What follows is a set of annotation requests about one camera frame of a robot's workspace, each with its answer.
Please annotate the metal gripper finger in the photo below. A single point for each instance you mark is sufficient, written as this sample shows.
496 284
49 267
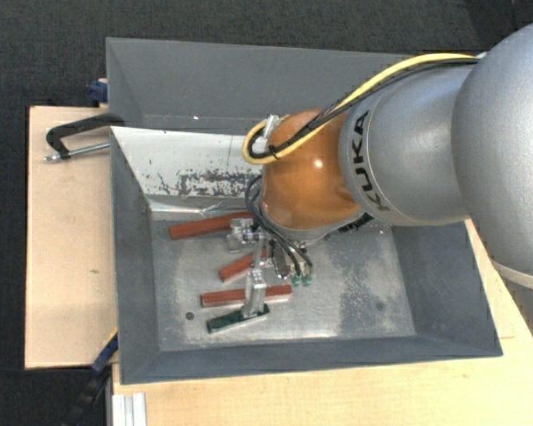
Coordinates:
236 236
255 297

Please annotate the red-brown flat block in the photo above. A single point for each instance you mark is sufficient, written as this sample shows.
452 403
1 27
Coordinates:
222 298
234 269
195 227

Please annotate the dark green flat block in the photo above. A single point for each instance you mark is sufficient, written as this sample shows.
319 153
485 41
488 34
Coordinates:
224 322

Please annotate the grey metal bin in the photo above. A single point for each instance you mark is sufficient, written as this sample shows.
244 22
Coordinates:
364 282

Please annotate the pale flat board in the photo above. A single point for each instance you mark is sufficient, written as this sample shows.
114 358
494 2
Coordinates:
66 246

